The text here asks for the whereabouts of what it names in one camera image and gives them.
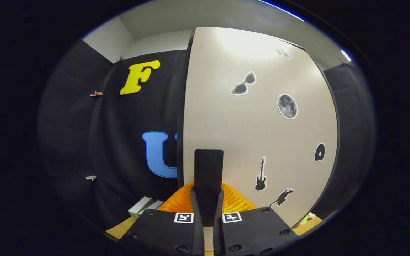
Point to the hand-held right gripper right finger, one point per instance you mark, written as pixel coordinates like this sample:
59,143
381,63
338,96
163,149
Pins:
217,238

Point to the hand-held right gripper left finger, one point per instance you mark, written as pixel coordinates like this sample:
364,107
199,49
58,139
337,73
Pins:
199,238

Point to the beige cabinet door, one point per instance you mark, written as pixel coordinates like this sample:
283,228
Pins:
247,135

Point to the small white green object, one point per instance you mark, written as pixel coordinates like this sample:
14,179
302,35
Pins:
307,217

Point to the silver clip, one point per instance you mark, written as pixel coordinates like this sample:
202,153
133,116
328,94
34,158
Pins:
91,177

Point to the black backdrop cloth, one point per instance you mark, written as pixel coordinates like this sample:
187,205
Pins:
119,142

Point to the pink clip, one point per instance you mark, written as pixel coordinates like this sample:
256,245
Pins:
96,94

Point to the black clip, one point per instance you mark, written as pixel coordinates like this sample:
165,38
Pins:
119,59

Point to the small ceiling light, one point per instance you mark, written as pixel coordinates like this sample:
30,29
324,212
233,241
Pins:
346,55

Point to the long ceiling light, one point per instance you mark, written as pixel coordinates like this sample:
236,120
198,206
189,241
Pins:
287,10

